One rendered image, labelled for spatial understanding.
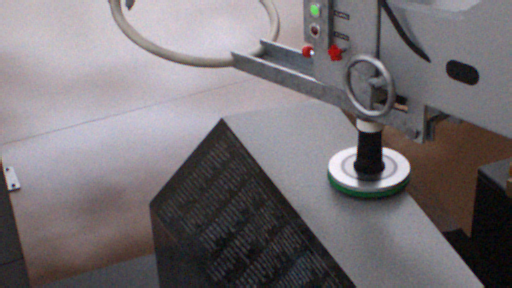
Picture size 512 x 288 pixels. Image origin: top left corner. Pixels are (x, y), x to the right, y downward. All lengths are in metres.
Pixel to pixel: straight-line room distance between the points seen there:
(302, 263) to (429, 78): 0.55
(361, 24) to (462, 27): 0.27
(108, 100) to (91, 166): 0.67
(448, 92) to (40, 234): 2.27
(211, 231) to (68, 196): 1.65
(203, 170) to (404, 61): 0.86
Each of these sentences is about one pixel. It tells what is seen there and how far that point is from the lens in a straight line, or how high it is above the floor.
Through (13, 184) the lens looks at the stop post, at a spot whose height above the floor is 0.02.
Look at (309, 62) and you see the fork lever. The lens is 2.38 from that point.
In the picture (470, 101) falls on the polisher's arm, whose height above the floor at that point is 1.26.
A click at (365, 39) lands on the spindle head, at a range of 1.98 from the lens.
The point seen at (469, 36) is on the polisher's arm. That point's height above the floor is 1.40.
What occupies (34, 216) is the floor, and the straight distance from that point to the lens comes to 3.89.
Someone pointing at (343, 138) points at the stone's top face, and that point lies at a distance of 2.51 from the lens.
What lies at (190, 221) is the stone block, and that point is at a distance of 2.51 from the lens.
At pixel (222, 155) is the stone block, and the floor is 0.82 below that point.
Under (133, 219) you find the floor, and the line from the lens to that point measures 3.76.
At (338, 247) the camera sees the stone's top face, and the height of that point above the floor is 0.87.
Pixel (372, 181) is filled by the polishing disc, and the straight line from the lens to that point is 2.22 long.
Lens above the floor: 2.10
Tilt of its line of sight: 33 degrees down
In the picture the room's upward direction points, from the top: straight up
